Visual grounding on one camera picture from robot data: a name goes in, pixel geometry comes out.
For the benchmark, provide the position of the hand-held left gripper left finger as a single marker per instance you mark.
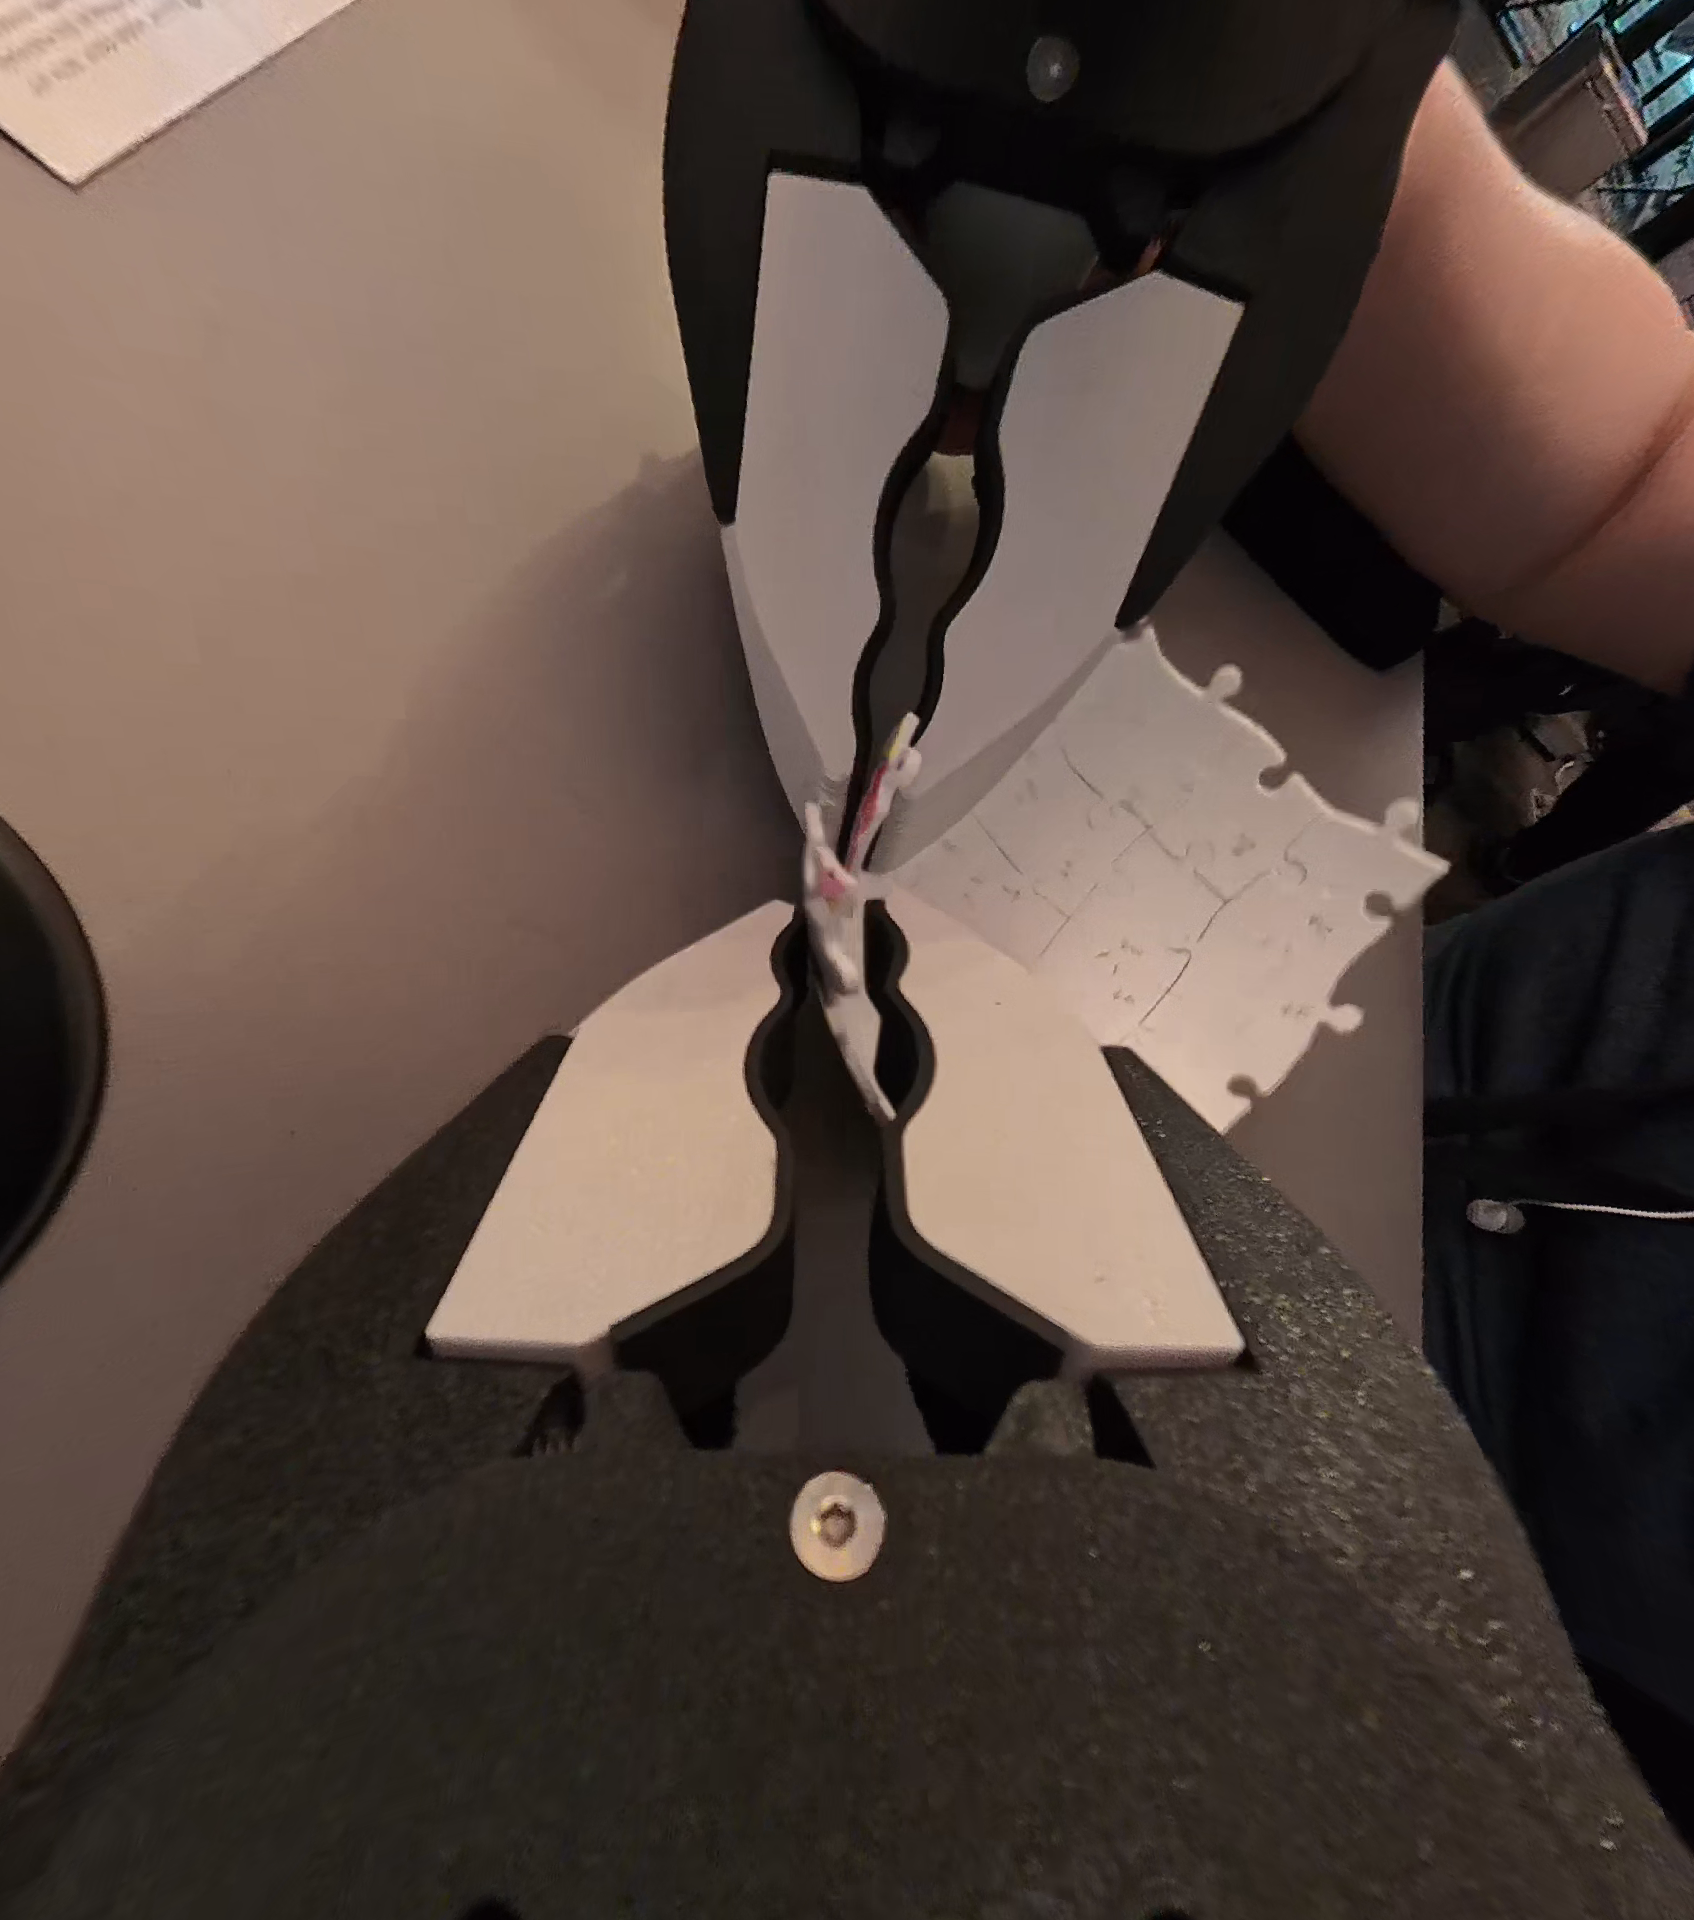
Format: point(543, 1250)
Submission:
point(622, 1200)

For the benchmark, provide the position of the assembled white puzzle section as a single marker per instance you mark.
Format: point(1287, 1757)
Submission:
point(1150, 871)

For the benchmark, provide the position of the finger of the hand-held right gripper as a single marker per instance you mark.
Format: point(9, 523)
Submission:
point(804, 422)
point(1105, 481)

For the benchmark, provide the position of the white instruction leaflet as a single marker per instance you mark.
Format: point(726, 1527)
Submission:
point(97, 61)

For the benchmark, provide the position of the white puzzle piece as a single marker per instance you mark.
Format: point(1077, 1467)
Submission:
point(863, 825)

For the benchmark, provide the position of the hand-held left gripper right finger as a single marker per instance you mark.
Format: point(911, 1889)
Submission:
point(1059, 1200)

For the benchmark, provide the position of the person's right forearm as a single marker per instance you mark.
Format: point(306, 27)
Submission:
point(1539, 390)

